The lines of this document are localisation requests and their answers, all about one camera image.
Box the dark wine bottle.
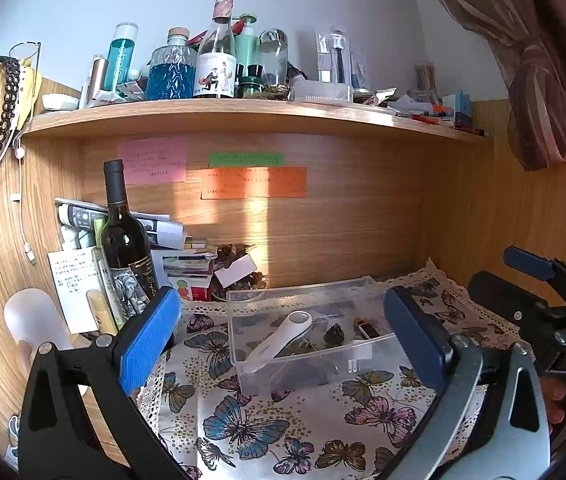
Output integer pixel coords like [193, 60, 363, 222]
[100, 159, 161, 322]

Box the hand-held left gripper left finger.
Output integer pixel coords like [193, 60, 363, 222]
[18, 286, 194, 480]

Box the blue cartoon sticker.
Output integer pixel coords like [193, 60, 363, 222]
[5, 412, 24, 471]

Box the clear package black tool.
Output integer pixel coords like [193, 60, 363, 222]
[315, 27, 352, 86]

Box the wooden shelf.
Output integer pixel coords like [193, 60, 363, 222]
[23, 97, 494, 143]

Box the pink sticky note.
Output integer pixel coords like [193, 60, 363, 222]
[117, 137, 188, 184]

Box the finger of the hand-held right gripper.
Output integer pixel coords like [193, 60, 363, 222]
[503, 246, 566, 311]
[467, 271, 566, 333]

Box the blue liquid glass bottle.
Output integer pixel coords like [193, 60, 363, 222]
[146, 27, 198, 101]

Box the translucent brush box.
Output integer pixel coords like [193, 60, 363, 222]
[293, 78, 354, 103]

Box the white handwritten note paper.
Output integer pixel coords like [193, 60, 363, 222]
[48, 247, 101, 333]

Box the small brown rectangular case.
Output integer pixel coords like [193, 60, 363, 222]
[354, 317, 381, 341]

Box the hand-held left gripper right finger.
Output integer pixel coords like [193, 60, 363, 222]
[384, 286, 552, 480]

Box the brown striped curtain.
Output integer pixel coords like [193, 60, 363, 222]
[408, 0, 566, 171]

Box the butterfly print tablecloth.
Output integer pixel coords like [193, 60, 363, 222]
[135, 259, 524, 480]

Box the person's right hand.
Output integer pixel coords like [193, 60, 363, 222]
[543, 377, 566, 426]

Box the beige stick tube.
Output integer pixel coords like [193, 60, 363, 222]
[85, 290, 118, 336]

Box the white charging cable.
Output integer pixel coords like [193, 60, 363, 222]
[10, 130, 38, 265]

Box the green pump bottle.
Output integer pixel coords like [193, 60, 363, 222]
[235, 12, 262, 81]

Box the folded newspaper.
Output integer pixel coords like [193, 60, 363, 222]
[55, 197, 186, 248]

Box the clear bottle white label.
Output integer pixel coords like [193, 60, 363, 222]
[193, 0, 238, 99]

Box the stack of printed cards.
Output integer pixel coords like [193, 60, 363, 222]
[163, 237, 218, 278]

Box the white plastic bottle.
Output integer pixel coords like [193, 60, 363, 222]
[4, 287, 76, 356]

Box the red white carton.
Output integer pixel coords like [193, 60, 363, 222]
[175, 277, 214, 302]

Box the teal tall bottle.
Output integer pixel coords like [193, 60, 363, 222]
[104, 22, 140, 92]

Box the blue pencil sharpener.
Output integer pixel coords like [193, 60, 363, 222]
[455, 91, 474, 128]

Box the clear plastic storage box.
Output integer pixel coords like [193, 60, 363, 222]
[227, 275, 400, 397]

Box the white eraser box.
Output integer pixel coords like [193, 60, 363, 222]
[42, 93, 78, 111]

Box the green sticky note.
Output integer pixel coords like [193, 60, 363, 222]
[208, 151, 284, 167]

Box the orange sticky note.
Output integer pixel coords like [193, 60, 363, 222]
[201, 166, 308, 200]

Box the black bead chain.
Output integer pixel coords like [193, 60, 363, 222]
[0, 56, 20, 166]

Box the dark green ink bottle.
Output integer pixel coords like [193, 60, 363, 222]
[238, 64, 264, 98]

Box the glass dome jar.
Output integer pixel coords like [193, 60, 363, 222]
[258, 29, 290, 96]

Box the yellow plastic piece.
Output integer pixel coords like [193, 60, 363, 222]
[15, 67, 42, 131]

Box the silver metal tube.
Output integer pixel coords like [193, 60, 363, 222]
[85, 54, 110, 103]

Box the jar of wooden sticks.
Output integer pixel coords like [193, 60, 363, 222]
[415, 61, 438, 98]

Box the grey remote control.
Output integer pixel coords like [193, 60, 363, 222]
[58, 203, 111, 231]

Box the white handheld foot file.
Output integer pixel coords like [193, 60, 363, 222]
[245, 311, 314, 363]

